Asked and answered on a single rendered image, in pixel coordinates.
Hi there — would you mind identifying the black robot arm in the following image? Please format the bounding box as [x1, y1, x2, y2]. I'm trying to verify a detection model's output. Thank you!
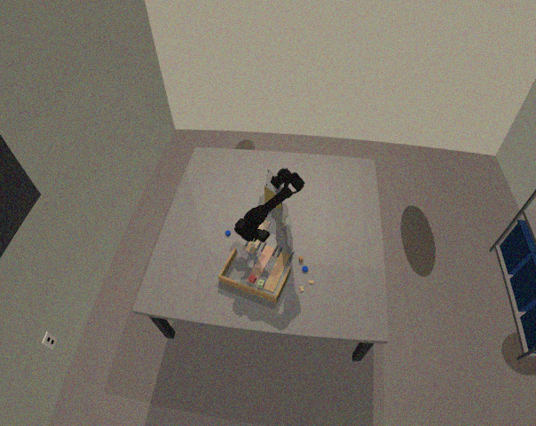
[234, 168, 305, 241]

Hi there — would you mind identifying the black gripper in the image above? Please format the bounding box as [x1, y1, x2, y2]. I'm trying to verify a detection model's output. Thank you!
[235, 218, 270, 242]

